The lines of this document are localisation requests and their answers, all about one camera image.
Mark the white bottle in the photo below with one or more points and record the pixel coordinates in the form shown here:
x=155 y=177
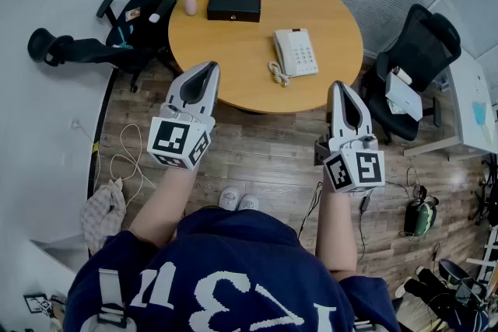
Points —
x=402 y=74

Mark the white telephone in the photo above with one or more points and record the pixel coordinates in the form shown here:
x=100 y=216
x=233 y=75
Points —
x=297 y=50

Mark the black tripod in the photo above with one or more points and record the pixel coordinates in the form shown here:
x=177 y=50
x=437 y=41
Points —
x=490 y=190

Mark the person's navy printed shirt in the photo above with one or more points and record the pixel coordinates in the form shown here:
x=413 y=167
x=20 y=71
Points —
x=233 y=264

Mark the green and black bag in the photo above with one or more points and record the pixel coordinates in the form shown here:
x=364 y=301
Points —
x=422 y=217

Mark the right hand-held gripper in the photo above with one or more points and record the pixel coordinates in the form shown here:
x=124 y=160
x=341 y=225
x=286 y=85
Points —
x=360 y=167

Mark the checked cloth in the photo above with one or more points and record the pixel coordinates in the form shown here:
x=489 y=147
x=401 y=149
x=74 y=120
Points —
x=103 y=214

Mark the small picture card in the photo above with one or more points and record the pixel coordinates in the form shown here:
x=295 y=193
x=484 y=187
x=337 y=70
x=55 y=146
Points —
x=132 y=13

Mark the white metal rack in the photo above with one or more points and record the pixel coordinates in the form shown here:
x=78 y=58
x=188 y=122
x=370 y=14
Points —
x=488 y=256

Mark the blue paper sheet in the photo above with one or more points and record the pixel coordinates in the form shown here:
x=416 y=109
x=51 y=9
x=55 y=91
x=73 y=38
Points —
x=480 y=113

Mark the person's white left shoe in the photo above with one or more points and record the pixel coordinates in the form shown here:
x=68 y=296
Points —
x=229 y=199

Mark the black mesh office chair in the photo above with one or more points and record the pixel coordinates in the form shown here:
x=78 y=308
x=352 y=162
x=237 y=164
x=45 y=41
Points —
x=424 y=46

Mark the person's white right shoe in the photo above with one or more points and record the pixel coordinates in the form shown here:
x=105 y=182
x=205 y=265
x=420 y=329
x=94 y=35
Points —
x=249 y=203

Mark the black framed card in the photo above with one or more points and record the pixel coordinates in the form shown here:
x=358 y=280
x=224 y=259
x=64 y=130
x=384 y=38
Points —
x=37 y=303

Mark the black rectangular box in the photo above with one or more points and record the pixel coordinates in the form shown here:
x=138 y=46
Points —
x=233 y=5

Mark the white side desk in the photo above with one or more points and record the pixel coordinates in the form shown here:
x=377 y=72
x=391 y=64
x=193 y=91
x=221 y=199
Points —
x=470 y=120

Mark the pink vase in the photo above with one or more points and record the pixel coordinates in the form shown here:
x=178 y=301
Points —
x=190 y=5

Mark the white wall socket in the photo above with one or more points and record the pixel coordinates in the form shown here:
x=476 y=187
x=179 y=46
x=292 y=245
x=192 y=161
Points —
x=74 y=124

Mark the person's right forearm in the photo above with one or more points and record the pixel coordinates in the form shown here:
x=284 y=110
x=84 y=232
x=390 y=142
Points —
x=336 y=229

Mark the black power adapter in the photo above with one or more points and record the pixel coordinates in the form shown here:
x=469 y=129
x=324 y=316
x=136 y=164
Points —
x=365 y=204

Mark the teal item on chair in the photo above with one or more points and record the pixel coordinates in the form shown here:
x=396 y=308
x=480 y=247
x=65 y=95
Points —
x=125 y=37

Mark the white flat box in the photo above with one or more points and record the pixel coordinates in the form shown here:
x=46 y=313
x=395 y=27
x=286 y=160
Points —
x=406 y=97

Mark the person's white shoe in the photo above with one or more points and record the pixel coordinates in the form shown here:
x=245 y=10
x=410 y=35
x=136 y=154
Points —
x=229 y=199
x=249 y=203

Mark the person's left forearm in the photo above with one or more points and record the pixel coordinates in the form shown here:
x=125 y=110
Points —
x=167 y=202

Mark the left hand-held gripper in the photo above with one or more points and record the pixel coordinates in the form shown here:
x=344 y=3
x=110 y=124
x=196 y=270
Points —
x=171 y=140

